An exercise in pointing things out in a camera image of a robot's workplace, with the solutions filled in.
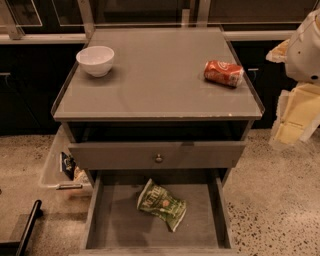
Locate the grey drawer cabinet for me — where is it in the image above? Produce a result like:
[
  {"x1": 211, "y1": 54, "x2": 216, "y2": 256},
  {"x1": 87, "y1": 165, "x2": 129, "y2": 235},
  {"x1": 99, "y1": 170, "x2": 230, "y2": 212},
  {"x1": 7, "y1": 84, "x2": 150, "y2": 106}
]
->
[{"x1": 50, "y1": 27, "x2": 266, "y2": 256}]

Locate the green jalapeno chip bag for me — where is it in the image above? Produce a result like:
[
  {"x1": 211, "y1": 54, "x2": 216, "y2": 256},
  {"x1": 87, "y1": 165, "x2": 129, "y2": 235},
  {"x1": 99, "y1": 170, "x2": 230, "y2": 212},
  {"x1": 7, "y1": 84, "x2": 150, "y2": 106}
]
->
[{"x1": 137, "y1": 179, "x2": 187, "y2": 232}]

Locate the dark blue snack bag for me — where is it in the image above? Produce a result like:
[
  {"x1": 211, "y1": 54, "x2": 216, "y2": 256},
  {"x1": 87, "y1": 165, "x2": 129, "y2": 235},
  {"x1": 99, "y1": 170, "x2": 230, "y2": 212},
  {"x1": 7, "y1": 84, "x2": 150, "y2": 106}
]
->
[{"x1": 60, "y1": 152, "x2": 76, "y2": 180}]

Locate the open middle drawer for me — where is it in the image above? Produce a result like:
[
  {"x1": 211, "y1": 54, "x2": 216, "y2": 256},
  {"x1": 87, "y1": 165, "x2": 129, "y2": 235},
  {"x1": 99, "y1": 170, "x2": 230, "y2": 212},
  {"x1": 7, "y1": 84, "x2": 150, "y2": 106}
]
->
[{"x1": 80, "y1": 169, "x2": 238, "y2": 256}]

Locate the black chair part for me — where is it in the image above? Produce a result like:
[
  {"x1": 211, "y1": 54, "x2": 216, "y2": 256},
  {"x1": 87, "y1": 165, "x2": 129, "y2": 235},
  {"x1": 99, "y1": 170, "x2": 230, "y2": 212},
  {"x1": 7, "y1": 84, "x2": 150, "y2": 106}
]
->
[{"x1": 0, "y1": 200, "x2": 43, "y2": 256}]

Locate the clear plastic storage bin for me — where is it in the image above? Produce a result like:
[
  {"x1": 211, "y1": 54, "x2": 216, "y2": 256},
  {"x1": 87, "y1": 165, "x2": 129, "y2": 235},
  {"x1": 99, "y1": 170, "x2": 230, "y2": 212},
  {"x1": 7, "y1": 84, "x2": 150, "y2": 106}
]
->
[{"x1": 39, "y1": 126, "x2": 93, "y2": 196}]

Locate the orange snack bag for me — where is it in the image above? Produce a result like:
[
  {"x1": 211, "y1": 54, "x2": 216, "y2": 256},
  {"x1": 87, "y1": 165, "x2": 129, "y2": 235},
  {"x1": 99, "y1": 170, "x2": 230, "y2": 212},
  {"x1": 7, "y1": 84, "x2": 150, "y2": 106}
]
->
[{"x1": 73, "y1": 167, "x2": 89, "y2": 183}]

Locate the top drawer with knob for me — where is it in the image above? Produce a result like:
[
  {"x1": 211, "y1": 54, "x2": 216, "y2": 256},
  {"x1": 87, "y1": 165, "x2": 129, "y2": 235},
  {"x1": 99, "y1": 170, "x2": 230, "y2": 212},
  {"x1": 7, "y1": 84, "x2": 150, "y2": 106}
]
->
[{"x1": 68, "y1": 141, "x2": 245, "y2": 170}]

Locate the metal railing frame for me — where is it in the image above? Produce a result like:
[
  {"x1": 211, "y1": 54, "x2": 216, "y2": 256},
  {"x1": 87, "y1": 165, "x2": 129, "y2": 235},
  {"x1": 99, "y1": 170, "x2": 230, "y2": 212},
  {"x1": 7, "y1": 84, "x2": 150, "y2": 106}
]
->
[{"x1": 0, "y1": 0, "x2": 320, "y2": 46}]

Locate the white ceramic bowl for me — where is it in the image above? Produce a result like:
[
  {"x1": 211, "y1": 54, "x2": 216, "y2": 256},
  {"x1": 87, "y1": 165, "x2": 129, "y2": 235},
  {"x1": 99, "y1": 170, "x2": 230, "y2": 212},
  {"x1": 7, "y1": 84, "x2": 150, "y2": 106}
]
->
[{"x1": 76, "y1": 46, "x2": 115, "y2": 77}]

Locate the red soda can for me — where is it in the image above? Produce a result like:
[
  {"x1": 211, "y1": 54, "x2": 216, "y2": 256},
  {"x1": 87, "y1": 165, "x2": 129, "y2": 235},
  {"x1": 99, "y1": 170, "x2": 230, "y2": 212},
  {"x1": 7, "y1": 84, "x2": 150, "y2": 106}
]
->
[{"x1": 204, "y1": 60, "x2": 244, "y2": 88}]

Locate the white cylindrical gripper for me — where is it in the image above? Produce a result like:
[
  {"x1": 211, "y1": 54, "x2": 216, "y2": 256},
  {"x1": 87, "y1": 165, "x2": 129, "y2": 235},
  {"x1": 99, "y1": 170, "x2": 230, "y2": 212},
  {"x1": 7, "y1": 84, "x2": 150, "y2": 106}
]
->
[{"x1": 266, "y1": 9, "x2": 320, "y2": 147}]

